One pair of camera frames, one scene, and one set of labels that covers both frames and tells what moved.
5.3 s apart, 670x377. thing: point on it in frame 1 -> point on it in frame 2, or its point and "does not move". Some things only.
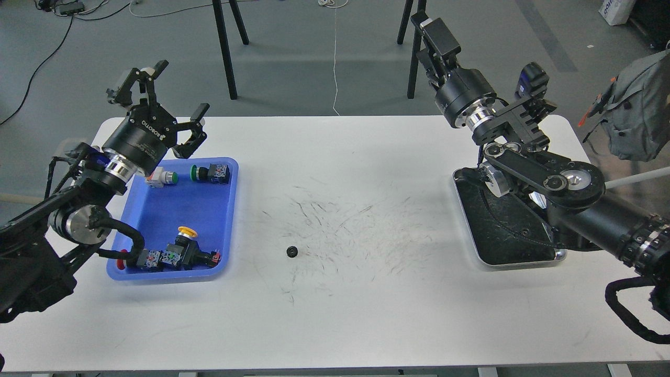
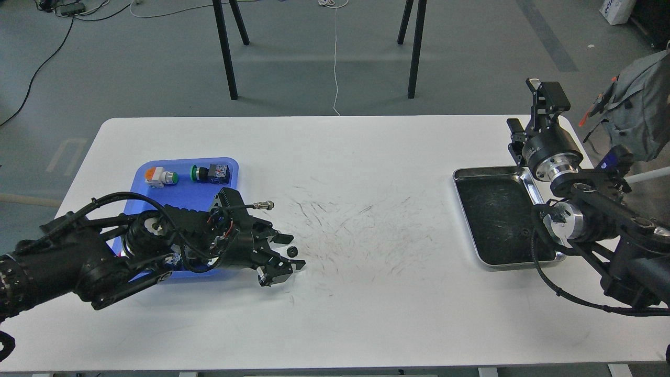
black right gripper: [466, 98] -> [549, 150]
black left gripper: [147, 132] -> [246, 240]
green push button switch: [215, 173] does not move
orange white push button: [158, 178] does not move
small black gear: [292, 251] does not move
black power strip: [69, 9] does not move
